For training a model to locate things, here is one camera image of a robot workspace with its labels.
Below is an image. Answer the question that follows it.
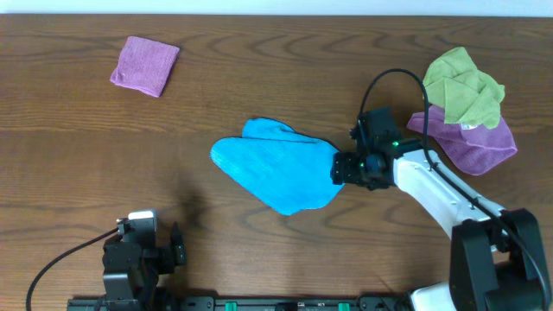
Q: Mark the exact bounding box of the blue microfiber cloth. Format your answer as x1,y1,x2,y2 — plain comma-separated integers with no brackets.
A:
210,118,343,216

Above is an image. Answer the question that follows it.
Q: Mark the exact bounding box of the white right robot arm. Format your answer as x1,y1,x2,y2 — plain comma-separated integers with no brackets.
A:
331,109,552,311

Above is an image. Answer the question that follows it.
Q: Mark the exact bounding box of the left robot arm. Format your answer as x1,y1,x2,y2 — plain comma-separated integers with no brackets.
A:
93,219,186,311

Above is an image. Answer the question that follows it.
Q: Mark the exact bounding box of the crumpled purple cloth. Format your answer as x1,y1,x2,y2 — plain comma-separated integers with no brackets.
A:
428,105,518,175

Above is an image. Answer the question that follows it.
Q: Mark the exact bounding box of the green microfiber cloth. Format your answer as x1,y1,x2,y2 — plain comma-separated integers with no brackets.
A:
423,47,505,130

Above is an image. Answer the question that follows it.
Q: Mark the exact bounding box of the folded purple cloth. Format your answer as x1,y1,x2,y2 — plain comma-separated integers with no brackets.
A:
110,36,180,98

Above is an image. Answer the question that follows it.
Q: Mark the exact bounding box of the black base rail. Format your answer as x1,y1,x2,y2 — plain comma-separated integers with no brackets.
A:
67,296,413,311

